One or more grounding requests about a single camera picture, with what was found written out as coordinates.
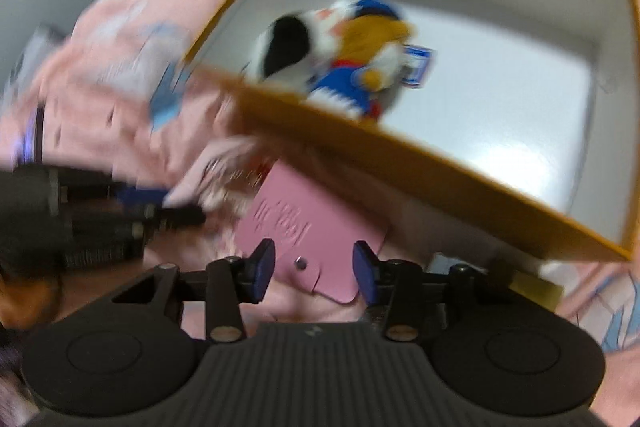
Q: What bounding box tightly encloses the pink wallet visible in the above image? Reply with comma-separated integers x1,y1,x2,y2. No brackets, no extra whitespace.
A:
234,164,391,305

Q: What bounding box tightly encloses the pink printed bed sheet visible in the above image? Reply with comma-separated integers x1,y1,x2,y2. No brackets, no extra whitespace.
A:
0,0,640,427

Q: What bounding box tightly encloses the yellow cardboard box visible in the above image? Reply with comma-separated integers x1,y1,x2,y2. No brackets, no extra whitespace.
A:
182,0,639,264

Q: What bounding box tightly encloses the person's left hand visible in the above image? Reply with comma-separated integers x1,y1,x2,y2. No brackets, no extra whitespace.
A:
0,271,63,330

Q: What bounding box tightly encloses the yellow white packet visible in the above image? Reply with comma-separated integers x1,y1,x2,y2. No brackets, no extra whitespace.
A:
509,269,566,314

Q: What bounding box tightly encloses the duck plush toy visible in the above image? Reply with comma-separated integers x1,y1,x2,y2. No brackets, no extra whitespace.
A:
304,0,437,124

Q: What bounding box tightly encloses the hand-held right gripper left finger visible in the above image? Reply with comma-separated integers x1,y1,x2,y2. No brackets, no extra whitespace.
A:
111,238,277,342

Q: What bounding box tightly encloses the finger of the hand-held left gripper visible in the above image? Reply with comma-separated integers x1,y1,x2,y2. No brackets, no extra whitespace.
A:
119,186,168,208
131,203,207,235

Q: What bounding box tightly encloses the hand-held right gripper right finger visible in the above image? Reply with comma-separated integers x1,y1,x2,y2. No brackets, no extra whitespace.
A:
352,241,522,341

